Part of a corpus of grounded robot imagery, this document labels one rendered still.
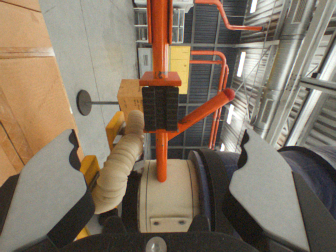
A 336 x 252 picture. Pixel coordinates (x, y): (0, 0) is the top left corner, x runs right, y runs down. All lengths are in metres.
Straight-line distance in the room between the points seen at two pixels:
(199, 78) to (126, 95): 9.39
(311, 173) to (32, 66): 0.67
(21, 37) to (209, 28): 10.65
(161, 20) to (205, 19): 10.99
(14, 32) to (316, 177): 1.23
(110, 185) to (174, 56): 7.41
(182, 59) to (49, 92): 7.25
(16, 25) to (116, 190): 0.98
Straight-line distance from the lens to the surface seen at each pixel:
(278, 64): 5.93
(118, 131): 0.38
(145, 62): 7.63
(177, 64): 7.57
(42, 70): 0.49
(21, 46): 1.08
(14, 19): 1.10
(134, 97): 2.02
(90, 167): 0.26
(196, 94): 11.41
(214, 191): 0.31
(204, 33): 11.11
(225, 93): 0.27
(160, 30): 0.21
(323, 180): 0.46
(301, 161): 0.47
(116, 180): 0.22
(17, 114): 0.42
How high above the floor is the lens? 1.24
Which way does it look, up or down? 2 degrees up
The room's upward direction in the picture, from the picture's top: 90 degrees clockwise
